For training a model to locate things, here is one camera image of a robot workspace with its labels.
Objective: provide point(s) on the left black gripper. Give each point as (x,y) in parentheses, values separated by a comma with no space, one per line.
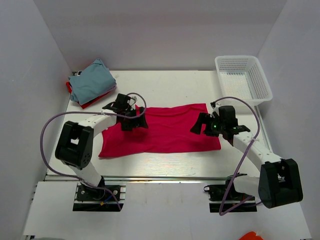
(139,121)

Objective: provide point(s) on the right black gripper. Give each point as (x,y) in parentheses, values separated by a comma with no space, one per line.
(203,118)

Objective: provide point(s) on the magenta red t shirt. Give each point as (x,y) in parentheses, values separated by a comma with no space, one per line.
(168,132)

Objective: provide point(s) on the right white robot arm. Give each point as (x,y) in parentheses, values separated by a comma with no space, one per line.
(279,181)

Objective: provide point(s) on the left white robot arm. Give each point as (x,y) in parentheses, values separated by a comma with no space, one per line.
(75,145)

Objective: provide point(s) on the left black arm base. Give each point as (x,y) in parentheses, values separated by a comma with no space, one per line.
(93,200)

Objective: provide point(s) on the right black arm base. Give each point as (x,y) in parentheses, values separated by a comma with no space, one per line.
(215,196)

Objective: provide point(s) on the white perforated plastic basket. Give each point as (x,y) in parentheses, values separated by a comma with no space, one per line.
(243,77)

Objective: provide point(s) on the folded light blue t shirt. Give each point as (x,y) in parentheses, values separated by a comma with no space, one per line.
(93,82)

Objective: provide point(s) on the orange object at bottom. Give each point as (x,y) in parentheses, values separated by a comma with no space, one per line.
(251,236)

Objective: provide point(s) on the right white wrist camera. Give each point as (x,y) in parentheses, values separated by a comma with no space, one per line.
(215,111)

